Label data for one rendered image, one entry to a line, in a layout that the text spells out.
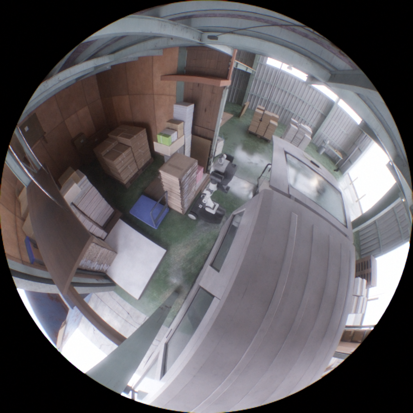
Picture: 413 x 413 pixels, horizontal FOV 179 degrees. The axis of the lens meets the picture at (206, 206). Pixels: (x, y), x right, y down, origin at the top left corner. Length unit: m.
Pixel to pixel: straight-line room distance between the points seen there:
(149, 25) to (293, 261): 1.52
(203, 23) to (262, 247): 1.50
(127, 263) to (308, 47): 3.32
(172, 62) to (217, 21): 1.84
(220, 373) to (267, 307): 0.44
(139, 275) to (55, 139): 4.46
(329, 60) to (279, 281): 1.32
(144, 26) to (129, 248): 2.81
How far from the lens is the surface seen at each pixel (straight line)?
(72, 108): 5.06
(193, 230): 2.60
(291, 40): 1.09
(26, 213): 2.59
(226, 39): 1.34
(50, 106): 4.92
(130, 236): 2.69
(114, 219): 3.01
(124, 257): 2.66
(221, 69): 2.43
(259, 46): 1.27
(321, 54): 1.10
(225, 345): 0.72
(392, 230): 7.58
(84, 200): 2.55
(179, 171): 1.90
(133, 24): 0.92
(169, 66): 2.92
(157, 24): 1.03
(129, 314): 2.87
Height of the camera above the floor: 2.46
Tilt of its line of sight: 60 degrees down
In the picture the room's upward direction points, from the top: 15 degrees clockwise
